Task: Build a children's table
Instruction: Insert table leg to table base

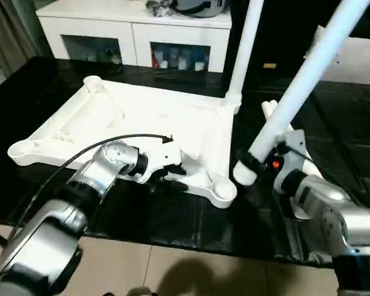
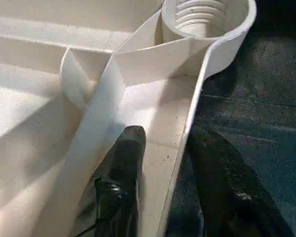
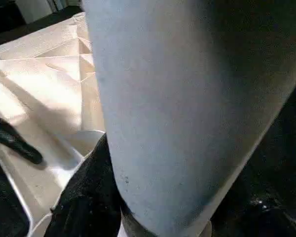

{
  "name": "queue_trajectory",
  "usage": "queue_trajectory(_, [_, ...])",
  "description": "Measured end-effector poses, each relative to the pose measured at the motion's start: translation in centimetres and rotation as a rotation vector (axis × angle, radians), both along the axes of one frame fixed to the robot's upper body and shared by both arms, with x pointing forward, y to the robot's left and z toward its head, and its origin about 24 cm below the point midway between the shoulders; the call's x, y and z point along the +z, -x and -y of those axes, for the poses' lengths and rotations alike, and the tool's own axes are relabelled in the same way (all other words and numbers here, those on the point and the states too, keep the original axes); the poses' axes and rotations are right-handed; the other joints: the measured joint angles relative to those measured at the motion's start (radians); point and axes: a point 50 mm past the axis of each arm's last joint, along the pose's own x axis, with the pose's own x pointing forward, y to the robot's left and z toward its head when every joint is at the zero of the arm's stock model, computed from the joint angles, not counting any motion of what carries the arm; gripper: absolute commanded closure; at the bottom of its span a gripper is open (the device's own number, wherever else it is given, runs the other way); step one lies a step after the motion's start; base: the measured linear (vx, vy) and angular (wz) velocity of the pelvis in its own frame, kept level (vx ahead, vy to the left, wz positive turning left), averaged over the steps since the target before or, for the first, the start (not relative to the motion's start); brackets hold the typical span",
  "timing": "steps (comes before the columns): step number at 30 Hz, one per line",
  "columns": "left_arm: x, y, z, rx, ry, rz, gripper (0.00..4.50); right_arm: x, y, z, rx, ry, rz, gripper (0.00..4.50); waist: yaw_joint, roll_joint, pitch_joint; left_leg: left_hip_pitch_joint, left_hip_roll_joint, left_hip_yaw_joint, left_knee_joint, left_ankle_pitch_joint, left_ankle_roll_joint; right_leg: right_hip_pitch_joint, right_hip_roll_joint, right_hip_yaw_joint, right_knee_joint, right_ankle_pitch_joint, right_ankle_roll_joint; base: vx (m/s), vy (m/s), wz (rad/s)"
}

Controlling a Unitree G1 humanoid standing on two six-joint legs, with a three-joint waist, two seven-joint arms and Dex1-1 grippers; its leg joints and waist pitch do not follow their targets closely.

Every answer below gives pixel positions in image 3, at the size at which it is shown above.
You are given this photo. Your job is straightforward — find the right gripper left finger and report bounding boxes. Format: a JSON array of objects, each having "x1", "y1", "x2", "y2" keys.
[{"x1": 49, "y1": 134, "x2": 124, "y2": 237}]

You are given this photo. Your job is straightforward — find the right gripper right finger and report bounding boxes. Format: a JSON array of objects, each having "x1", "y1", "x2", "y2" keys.
[{"x1": 209, "y1": 197, "x2": 296, "y2": 237}]

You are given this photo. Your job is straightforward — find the white plastic table top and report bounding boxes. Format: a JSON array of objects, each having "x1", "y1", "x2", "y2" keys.
[{"x1": 0, "y1": 11, "x2": 110, "y2": 237}]

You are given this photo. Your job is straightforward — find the white plastic table leg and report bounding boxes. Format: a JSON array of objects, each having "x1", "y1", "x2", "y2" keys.
[{"x1": 81, "y1": 0, "x2": 296, "y2": 237}]

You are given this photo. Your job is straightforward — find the grey curtain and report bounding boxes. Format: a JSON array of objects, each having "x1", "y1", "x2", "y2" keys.
[{"x1": 16, "y1": 0, "x2": 84, "y2": 24}]

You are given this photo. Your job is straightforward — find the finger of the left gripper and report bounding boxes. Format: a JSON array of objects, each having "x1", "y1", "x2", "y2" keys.
[{"x1": 0, "y1": 113, "x2": 43, "y2": 165}]

